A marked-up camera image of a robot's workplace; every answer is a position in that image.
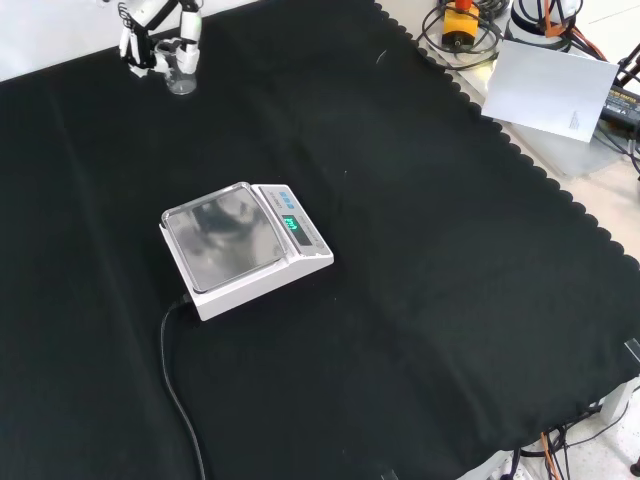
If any orange cable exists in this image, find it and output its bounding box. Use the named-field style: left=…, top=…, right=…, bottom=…
left=540, top=430, right=569, bottom=480

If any black bench cloth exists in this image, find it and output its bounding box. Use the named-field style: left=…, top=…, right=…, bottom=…
left=0, top=0, right=640, bottom=480

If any black balance power cable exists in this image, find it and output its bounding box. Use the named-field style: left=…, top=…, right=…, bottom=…
left=159, top=294, right=207, bottom=480

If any black coiled cable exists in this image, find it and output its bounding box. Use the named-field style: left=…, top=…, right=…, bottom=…
left=421, top=0, right=505, bottom=70

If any small clear glass beaker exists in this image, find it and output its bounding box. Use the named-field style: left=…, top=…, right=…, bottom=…
left=155, top=40, right=197, bottom=96

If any pale white board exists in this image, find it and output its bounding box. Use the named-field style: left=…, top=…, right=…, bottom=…
left=480, top=39, right=620, bottom=144

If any black power supply yellow label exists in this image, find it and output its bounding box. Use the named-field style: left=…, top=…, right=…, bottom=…
left=599, top=85, right=640, bottom=129

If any yellow stop button box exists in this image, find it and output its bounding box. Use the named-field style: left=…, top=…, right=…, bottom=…
left=441, top=0, right=481, bottom=49

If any white electronic balance steel pan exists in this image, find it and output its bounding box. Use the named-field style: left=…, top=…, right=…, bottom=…
left=159, top=181, right=335, bottom=322

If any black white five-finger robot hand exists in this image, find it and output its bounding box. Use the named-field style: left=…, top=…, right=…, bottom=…
left=116, top=0, right=204, bottom=79

